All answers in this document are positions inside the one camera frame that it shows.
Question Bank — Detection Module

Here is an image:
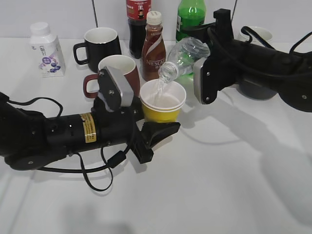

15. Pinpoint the white yogurt drink bottle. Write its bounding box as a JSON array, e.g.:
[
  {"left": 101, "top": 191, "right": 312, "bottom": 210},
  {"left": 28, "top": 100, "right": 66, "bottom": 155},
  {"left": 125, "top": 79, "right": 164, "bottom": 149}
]
[{"left": 30, "top": 22, "right": 66, "bottom": 78}]

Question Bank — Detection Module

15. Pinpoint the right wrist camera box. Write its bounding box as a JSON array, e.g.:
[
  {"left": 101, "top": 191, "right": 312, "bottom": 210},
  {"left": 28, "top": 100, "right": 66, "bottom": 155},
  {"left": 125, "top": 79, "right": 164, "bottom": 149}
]
[{"left": 193, "top": 57, "right": 218, "bottom": 105}]

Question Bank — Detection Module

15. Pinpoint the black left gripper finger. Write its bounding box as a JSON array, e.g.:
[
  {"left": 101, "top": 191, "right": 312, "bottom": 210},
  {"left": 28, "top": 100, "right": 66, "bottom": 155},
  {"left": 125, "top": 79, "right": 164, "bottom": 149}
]
[{"left": 141, "top": 122, "right": 181, "bottom": 149}]

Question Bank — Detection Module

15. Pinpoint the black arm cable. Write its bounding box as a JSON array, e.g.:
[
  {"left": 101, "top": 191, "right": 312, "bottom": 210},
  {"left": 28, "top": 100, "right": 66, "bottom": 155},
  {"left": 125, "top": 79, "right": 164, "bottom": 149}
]
[
  {"left": 4, "top": 97, "right": 144, "bottom": 192},
  {"left": 207, "top": 25, "right": 312, "bottom": 78}
]

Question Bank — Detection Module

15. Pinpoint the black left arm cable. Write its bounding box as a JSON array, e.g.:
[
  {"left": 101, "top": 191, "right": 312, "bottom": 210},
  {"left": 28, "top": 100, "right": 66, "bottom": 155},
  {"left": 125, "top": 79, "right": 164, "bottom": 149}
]
[{"left": 4, "top": 97, "right": 144, "bottom": 192}]

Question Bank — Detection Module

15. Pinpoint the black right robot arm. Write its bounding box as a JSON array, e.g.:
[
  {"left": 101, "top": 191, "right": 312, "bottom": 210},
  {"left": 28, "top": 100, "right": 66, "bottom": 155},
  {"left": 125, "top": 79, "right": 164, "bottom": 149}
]
[{"left": 182, "top": 9, "right": 312, "bottom": 112}]

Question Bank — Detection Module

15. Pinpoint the cola bottle red label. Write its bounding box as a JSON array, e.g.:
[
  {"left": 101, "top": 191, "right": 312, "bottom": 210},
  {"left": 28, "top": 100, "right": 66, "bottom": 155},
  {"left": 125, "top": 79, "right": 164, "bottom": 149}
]
[{"left": 126, "top": 0, "right": 152, "bottom": 59}]

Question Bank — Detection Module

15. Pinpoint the yellow paper cup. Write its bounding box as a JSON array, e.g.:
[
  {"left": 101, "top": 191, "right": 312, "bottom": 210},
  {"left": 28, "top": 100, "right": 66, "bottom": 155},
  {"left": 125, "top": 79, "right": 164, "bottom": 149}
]
[{"left": 139, "top": 79, "right": 187, "bottom": 123}]

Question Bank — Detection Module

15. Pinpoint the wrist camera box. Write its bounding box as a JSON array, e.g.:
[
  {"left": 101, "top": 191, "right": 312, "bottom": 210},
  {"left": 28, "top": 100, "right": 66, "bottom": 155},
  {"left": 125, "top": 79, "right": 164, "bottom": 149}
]
[
  {"left": 97, "top": 66, "right": 134, "bottom": 112},
  {"left": 193, "top": 57, "right": 218, "bottom": 105}
]

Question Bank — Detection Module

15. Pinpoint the black ceramic mug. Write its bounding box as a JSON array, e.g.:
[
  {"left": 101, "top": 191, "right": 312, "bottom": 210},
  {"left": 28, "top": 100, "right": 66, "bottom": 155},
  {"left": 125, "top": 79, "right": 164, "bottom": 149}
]
[{"left": 73, "top": 27, "right": 121, "bottom": 73}]

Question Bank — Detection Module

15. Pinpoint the dark grey ceramic mug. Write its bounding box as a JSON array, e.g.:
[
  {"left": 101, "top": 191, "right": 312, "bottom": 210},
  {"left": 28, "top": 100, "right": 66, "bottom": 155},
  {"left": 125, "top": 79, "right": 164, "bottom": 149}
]
[{"left": 238, "top": 79, "right": 277, "bottom": 100}]

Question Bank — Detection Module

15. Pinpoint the clear water bottle green label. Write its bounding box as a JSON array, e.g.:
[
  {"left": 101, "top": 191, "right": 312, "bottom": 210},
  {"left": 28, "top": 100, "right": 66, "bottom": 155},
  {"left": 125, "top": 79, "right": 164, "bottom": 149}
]
[{"left": 158, "top": 37, "right": 210, "bottom": 83}]

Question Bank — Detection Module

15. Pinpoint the white ceramic mug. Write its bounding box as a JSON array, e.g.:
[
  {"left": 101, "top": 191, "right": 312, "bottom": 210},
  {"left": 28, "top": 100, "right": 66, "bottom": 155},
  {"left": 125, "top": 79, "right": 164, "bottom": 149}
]
[{"left": 237, "top": 26, "right": 273, "bottom": 41}]

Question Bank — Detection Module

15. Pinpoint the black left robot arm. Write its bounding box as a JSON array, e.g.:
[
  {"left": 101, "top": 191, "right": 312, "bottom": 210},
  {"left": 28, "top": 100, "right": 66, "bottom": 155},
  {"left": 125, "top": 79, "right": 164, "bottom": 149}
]
[{"left": 0, "top": 94, "right": 180, "bottom": 172}]

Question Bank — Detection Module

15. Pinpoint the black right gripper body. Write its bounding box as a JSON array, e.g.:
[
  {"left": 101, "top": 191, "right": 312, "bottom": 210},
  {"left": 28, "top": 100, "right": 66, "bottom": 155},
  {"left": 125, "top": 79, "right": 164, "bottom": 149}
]
[{"left": 182, "top": 8, "right": 239, "bottom": 91}]

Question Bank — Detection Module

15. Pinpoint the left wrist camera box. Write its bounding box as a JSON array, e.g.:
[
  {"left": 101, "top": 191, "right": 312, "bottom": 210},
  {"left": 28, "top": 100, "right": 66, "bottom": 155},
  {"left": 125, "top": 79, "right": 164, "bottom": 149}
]
[{"left": 97, "top": 66, "right": 134, "bottom": 112}]

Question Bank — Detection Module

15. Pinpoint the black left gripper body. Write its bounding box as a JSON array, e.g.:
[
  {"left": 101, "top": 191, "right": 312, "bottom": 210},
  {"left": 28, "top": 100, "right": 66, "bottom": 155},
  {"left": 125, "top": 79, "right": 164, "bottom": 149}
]
[{"left": 92, "top": 97, "right": 154, "bottom": 163}]

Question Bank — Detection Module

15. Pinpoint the brown Nescafe coffee bottle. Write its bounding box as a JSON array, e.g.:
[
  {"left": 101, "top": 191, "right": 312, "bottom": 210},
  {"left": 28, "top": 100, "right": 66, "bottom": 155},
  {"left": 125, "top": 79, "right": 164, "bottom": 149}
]
[{"left": 142, "top": 11, "right": 166, "bottom": 81}]

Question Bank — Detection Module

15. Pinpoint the green soda bottle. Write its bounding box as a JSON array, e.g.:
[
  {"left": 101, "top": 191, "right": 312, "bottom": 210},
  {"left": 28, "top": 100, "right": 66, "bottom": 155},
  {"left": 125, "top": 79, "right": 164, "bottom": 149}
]
[{"left": 175, "top": 0, "right": 206, "bottom": 58}]

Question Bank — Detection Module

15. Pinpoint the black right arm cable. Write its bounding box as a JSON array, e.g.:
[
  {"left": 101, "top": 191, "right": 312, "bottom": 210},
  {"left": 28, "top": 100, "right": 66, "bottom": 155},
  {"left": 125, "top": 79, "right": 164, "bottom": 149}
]
[{"left": 207, "top": 25, "right": 312, "bottom": 78}]

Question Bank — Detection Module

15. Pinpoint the dark red ceramic mug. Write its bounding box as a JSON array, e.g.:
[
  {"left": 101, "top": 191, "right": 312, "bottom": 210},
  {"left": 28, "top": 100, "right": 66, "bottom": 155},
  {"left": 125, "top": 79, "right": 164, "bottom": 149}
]
[{"left": 83, "top": 55, "right": 140, "bottom": 98}]

